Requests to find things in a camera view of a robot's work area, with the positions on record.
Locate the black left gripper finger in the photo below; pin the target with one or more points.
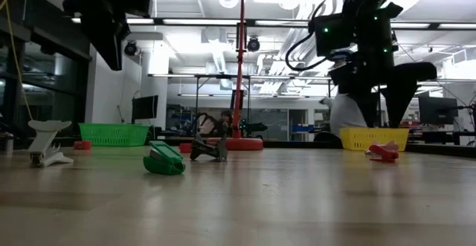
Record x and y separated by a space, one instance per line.
111 49

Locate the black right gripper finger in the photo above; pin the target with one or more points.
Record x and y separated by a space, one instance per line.
401 86
366 82

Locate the small red block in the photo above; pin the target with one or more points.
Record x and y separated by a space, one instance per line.
82 145

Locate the black chrome staple remover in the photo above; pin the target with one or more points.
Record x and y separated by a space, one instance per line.
206 150

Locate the red staple remover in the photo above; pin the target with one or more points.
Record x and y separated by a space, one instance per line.
385 152

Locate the white staple remover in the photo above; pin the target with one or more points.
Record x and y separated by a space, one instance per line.
44 138

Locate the green mini stapler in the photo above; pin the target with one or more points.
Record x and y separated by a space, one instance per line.
163 166

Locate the black round spotlight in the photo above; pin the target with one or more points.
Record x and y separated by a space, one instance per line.
130 48
253 44

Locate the black computer monitor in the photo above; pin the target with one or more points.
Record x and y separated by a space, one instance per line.
437 110
145 108

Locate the yellow plastic basket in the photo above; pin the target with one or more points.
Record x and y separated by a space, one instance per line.
372 138

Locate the black chair back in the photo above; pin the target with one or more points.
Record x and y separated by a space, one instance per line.
323 138

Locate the blue storage bin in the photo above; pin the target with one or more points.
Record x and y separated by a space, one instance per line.
302 128

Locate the green plastic basket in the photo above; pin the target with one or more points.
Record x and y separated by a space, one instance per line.
111 134

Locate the long ceiling light bar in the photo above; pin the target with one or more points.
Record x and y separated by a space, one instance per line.
201 21

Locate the red pole stand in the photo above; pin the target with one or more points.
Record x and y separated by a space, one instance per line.
238 143

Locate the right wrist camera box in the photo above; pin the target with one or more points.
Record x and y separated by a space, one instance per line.
329 34

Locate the black metal workstation frame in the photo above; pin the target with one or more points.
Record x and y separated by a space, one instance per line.
197 101

